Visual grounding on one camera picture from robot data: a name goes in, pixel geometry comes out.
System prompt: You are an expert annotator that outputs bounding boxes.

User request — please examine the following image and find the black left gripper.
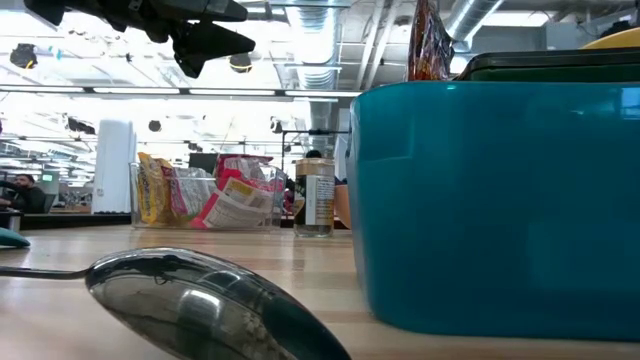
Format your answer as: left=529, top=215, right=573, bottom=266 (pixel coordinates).
left=69, top=0, right=256, bottom=79

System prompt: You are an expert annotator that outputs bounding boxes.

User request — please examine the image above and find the red ramen noodle packet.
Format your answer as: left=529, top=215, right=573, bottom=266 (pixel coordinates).
left=189, top=175, right=276, bottom=230
left=214, top=153, right=275, bottom=194

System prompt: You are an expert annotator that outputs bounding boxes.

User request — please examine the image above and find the yellow noodle packet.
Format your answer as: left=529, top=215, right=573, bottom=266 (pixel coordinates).
left=136, top=151, right=174, bottom=225

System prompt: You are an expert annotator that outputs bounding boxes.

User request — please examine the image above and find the brown taco mix packet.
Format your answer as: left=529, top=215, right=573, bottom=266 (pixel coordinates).
left=407, top=0, right=456, bottom=82

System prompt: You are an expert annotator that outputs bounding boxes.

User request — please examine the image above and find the dark shiny metal spoon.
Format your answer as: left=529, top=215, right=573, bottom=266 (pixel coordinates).
left=0, top=247, right=353, bottom=360

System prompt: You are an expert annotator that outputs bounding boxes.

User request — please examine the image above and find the green spice tin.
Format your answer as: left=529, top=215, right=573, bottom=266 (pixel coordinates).
left=455, top=47, right=640, bottom=84

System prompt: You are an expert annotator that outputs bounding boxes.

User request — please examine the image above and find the black screen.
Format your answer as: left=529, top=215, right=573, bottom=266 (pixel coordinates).
left=188, top=152, right=220, bottom=174

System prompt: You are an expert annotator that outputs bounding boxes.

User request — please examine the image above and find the white column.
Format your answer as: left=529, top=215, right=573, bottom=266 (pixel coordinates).
left=92, top=118, right=137, bottom=215

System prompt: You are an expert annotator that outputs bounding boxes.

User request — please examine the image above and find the clear plastic container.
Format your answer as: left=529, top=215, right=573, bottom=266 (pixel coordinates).
left=128, top=160, right=288, bottom=232

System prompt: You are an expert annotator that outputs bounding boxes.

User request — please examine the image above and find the beige paper cup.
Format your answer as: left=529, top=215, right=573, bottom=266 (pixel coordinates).
left=293, top=158, right=336, bottom=239

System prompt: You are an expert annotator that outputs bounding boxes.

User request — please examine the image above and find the person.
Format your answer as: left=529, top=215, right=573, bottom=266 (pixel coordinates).
left=0, top=173, right=49, bottom=215

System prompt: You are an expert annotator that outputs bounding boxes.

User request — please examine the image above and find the blue plastic bin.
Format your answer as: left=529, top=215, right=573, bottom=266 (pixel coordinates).
left=345, top=81, right=640, bottom=343

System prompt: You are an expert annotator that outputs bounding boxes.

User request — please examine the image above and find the silver air duct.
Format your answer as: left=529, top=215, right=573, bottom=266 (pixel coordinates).
left=443, top=0, right=501, bottom=41
left=284, top=4, right=346, bottom=91

